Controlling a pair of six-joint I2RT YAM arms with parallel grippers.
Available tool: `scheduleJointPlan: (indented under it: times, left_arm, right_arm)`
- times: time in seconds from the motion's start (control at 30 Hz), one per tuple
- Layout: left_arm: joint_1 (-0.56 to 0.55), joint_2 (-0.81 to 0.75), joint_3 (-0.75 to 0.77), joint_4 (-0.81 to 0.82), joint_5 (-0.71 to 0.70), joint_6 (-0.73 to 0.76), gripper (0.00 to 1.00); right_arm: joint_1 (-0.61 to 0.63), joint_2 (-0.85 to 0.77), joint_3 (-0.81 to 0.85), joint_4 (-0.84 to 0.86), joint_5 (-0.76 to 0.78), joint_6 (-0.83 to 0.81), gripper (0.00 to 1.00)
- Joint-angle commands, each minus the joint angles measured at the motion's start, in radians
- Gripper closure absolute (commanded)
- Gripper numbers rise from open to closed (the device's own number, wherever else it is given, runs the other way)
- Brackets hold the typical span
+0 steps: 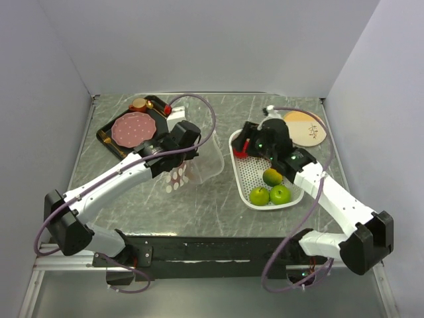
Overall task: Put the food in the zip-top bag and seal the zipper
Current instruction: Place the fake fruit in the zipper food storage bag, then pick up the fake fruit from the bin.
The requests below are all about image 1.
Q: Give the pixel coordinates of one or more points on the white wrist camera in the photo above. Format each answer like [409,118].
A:
[271,112]
[178,114]

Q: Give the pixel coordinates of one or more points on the green apple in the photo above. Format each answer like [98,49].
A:
[280,195]
[259,196]

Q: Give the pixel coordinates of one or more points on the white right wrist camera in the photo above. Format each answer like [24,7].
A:
[271,112]

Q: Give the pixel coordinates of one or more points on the green apple right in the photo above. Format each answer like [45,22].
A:
[280,195]

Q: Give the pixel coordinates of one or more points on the yellow cream round plate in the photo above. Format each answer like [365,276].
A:
[304,130]

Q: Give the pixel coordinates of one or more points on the green apple left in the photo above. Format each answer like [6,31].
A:
[259,196]

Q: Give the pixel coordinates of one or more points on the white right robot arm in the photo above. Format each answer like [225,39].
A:
[367,237]

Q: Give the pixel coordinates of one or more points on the pink polka dot plate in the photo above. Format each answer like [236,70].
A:
[131,129]

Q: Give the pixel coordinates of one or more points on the yellow green mango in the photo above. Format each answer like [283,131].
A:
[272,178]

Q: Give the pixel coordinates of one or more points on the orange cup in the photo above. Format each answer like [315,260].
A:
[138,105]

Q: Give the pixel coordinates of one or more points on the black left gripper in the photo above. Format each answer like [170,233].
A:
[191,154]

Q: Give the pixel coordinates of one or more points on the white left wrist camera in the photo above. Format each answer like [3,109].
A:
[178,114]

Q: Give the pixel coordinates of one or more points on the gold fork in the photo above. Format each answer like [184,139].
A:
[107,140]

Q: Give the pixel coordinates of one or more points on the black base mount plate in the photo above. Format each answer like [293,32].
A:
[154,258]

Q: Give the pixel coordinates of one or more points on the black rectangular tray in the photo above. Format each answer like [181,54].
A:
[161,127]

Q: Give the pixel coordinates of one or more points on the clear polka dot zip bag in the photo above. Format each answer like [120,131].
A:
[192,173]

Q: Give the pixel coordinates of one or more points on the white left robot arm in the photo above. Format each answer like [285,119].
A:
[68,216]

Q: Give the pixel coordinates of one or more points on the white perforated plastic basket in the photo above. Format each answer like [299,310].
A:
[248,175]

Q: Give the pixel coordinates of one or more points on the gold spoon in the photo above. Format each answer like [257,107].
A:
[150,105]

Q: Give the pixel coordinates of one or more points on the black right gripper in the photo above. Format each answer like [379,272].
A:
[249,130]

